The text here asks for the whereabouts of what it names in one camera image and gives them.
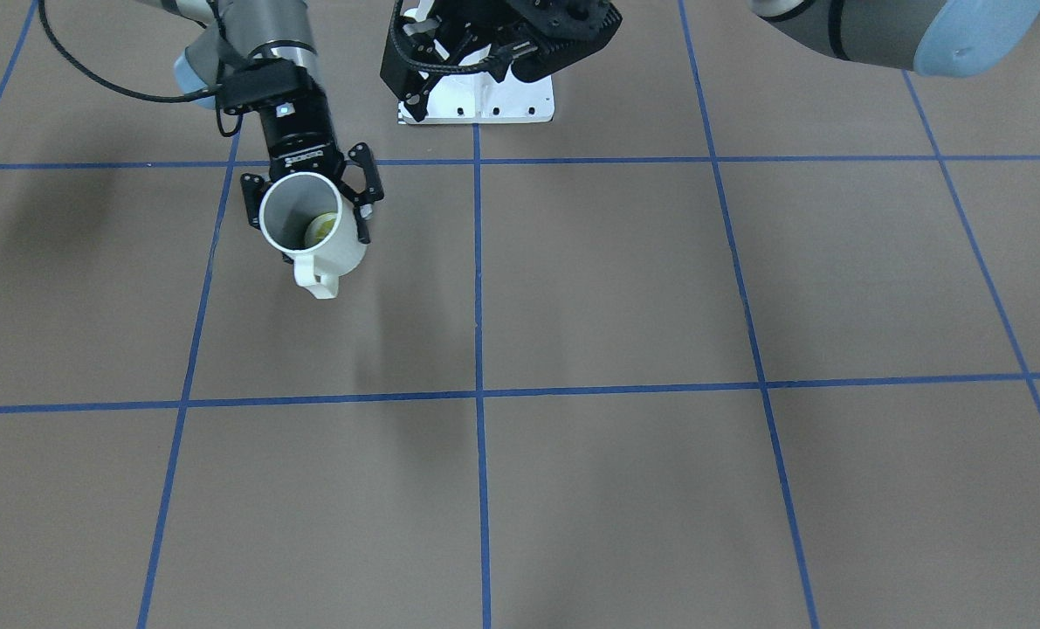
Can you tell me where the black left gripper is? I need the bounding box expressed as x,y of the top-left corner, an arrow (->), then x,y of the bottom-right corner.
380,1 -> 623,123

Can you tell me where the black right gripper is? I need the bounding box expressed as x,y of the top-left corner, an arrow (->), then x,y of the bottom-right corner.
239,86 -> 385,245

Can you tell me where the white mug with handle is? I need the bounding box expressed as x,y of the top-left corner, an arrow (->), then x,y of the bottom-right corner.
258,172 -> 368,300

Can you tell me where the yellow lemon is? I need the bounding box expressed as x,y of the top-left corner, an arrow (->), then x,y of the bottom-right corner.
303,211 -> 340,248

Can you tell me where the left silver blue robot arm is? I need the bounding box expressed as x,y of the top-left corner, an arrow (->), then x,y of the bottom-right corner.
380,1 -> 1040,122

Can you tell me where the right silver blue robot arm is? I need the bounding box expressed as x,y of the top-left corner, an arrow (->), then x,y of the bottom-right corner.
148,1 -> 384,245

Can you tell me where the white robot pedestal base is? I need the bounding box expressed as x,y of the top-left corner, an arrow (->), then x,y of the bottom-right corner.
397,9 -> 556,126

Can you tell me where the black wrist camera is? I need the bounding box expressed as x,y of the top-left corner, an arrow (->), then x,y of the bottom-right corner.
216,59 -> 312,115

